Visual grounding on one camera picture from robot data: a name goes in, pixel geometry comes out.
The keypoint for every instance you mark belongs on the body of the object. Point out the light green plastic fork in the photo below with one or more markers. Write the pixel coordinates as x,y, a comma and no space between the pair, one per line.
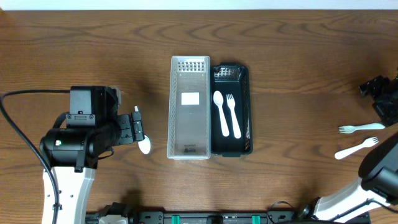
351,129

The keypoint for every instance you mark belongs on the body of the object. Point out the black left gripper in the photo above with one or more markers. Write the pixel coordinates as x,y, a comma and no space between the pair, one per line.
126,130

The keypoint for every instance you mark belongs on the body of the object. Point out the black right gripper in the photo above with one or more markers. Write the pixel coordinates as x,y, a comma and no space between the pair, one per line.
374,86

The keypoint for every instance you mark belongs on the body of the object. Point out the black plastic basket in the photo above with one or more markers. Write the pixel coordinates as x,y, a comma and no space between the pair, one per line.
231,78

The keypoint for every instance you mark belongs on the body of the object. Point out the white plastic fork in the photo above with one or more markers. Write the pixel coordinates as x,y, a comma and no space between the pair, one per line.
369,142

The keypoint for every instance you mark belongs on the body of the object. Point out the clear plastic basket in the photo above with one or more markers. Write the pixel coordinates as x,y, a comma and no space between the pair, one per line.
189,132

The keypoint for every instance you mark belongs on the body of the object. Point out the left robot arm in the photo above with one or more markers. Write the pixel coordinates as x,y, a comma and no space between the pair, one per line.
72,149

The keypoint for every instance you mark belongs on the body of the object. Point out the pink-white plastic fork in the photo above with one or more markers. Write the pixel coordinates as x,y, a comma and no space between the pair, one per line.
231,105

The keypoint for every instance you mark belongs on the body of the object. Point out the white plastic spoon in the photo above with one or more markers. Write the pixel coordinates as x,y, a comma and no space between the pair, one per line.
145,145

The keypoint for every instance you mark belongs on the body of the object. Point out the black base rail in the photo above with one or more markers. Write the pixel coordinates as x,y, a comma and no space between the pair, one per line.
122,213

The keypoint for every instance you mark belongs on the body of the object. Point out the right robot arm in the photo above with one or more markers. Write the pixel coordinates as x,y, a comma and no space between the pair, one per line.
376,185

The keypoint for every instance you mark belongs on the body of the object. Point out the pink plastic spoon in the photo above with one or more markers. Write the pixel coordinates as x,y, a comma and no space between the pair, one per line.
218,100

